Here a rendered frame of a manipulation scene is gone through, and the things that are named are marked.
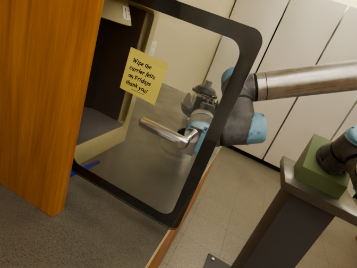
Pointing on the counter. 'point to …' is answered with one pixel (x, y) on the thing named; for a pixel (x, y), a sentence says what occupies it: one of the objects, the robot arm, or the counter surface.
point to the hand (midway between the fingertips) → (201, 109)
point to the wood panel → (43, 93)
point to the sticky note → (143, 75)
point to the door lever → (191, 137)
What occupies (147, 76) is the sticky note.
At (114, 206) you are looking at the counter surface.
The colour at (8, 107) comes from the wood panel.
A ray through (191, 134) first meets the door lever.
